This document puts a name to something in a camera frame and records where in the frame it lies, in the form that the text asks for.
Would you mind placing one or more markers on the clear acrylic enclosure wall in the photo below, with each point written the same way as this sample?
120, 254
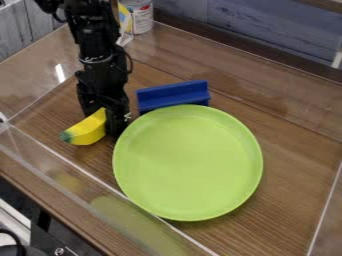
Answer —
285, 98

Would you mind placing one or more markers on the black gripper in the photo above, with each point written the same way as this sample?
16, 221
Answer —
100, 90

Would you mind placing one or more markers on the blue foam block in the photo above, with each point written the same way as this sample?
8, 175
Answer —
189, 92

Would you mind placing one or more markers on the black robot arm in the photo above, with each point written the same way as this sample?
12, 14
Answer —
92, 26

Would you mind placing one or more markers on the green round plate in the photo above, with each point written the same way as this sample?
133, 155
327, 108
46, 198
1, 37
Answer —
187, 163

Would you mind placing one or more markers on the yellow toy banana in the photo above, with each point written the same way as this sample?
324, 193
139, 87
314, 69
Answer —
88, 131

